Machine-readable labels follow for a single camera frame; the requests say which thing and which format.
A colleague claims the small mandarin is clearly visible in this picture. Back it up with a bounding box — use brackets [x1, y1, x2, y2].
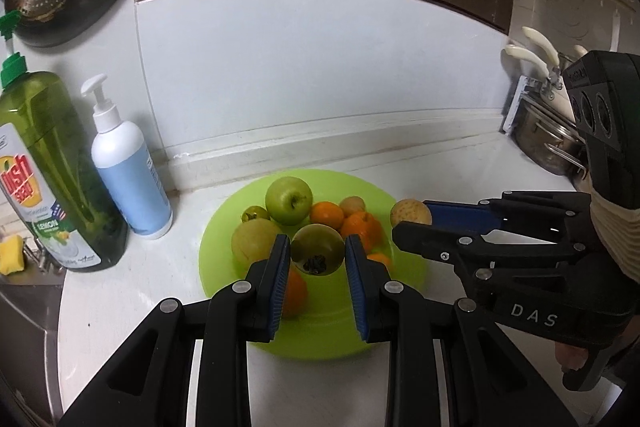
[367, 252, 394, 279]
[310, 202, 346, 231]

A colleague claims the green plate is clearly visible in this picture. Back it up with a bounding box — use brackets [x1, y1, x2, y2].
[199, 168, 426, 360]

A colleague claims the steel sink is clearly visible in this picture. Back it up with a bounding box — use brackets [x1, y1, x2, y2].
[0, 276, 66, 408]

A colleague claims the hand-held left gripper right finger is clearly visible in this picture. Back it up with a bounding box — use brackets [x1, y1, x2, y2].
[345, 234, 566, 427]

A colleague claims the person's right hand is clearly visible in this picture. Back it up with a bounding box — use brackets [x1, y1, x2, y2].
[554, 341, 590, 374]

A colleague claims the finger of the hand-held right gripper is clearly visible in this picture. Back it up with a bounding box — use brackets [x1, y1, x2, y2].
[422, 191, 594, 238]
[391, 221, 588, 289]

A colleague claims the pale green pear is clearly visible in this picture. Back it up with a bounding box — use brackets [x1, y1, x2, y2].
[231, 219, 281, 269]

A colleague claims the large orange with stem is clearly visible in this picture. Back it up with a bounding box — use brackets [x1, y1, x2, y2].
[340, 211, 385, 256]

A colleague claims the white blue pump bottle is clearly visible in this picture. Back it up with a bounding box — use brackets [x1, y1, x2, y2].
[81, 74, 173, 240]

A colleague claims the smooth orange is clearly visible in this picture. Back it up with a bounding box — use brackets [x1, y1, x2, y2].
[282, 269, 309, 319]

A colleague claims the steel pot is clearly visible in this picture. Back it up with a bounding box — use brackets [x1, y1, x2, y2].
[515, 97, 589, 176]

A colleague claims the green apple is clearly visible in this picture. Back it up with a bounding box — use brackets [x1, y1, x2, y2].
[265, 177, 314, 226]

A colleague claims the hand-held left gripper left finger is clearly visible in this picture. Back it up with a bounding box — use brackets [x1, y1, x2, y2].
[60, 234, 292, 427]

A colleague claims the yellow sponge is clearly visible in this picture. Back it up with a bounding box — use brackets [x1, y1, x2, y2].
[0, 234, 26, 277]

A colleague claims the green dish soap bottle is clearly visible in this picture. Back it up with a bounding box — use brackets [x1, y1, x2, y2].
[0, 12, 130, 273]

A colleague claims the small tan round fruit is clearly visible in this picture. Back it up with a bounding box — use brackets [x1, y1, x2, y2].
[340, 196, 367, 218]

